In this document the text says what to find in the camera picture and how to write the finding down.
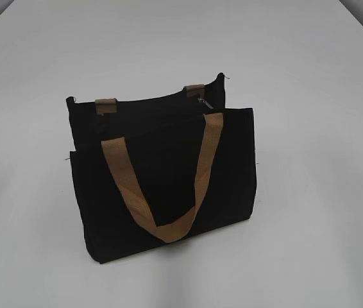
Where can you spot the silver zipper pull with ring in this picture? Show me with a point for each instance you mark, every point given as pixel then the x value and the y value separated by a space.
pixel 204 102

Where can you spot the black canvas tote bag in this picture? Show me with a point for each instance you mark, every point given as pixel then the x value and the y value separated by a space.
pixel 151 172

